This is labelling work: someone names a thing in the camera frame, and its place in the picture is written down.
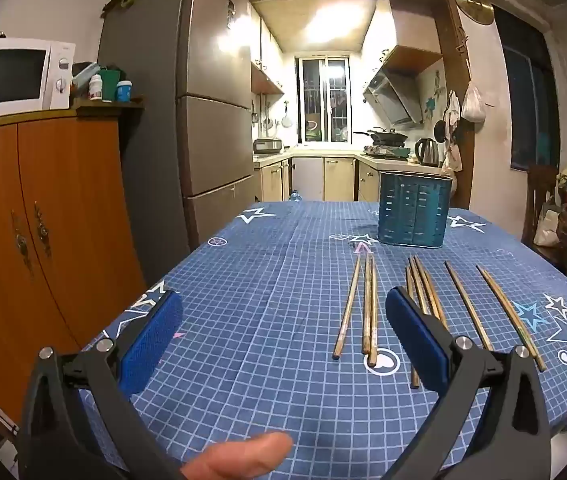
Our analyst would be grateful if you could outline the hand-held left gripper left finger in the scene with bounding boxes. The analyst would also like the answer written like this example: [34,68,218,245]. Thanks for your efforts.
[16,290,184,480]

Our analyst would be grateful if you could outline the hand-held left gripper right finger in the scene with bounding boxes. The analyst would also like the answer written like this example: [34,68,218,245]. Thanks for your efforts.
[381,287,551,480]

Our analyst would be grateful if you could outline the row of wooden chopsticks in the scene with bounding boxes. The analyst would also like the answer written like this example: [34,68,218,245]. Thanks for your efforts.
[332,254,547,390]

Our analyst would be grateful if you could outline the blue slotted utensil holder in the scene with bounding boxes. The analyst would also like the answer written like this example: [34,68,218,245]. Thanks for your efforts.
[377,170,453,249]

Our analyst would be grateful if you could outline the person's left hand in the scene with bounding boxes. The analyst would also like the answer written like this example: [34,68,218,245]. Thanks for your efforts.
[178,431,294,480]

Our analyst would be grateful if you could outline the blue grid star tablecloth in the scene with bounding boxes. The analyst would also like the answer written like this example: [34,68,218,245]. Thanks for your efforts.
[78,200,567,480]

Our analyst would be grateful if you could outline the orange wooden cabinet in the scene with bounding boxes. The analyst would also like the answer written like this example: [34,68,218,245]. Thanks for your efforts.
[0,105,146,426]

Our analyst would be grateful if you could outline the white bag on chair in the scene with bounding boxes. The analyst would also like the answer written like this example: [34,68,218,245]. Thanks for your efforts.
[533,200,561,247]

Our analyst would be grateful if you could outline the cream lower kitchen cabinets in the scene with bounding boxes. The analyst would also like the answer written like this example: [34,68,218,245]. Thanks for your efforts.
[253,149,444,203]

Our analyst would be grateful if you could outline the brown wooden chair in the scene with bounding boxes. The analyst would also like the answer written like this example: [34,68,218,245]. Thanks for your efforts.
[521,162,561,246]

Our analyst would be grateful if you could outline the steel electric kettle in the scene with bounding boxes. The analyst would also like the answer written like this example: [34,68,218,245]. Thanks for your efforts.
[415,137,440,167]

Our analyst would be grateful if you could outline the gas stove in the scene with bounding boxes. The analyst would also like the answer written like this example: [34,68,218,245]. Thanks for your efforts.
[363,144,409,158]

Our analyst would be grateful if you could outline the hanging cloth bags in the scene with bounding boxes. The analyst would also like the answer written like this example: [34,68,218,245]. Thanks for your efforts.
[433,90,464,173]

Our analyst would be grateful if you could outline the grey steel refrigerator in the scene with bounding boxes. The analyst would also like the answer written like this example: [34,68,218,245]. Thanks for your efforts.
[97,0,264,281]

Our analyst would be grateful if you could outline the black wok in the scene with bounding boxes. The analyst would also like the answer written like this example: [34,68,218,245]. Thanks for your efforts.
[353,127,409,145]

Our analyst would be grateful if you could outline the white plastic bag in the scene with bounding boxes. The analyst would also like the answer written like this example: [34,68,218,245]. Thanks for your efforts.
[461,82,487,122]

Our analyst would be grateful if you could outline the steel range hood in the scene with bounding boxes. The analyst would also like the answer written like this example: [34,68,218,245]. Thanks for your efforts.
[362,67,424,128]

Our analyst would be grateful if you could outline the barred kitchen window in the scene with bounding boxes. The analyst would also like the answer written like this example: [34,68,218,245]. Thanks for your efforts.
[297,55,350,143]

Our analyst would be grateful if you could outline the green plastic cup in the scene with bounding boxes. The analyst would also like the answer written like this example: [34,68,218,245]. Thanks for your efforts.
[99,66,123,103]

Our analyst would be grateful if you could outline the dark night window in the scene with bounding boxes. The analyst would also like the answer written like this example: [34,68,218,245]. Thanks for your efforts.
[493,5,561,171]

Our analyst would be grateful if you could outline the light blue carton box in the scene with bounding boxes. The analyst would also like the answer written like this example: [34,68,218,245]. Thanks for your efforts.
[70,61,100,96]

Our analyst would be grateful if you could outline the brown upper hood cabinet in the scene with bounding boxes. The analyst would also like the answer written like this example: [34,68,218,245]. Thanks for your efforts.
[373,0,444,73]

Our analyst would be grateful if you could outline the white microwave oven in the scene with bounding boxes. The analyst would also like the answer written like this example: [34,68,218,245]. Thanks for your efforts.
[0,38,76,125]

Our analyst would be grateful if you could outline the brown wooden door frame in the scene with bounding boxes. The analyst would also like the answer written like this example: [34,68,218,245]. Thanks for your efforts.
[233,0,477,211]

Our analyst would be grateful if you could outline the cream upper wall cabinets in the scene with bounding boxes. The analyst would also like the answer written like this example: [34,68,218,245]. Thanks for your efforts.
[249,2,285,96]

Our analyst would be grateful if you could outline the gold round wall clock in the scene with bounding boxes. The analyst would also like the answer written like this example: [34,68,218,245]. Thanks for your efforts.
[452,0,494,26]

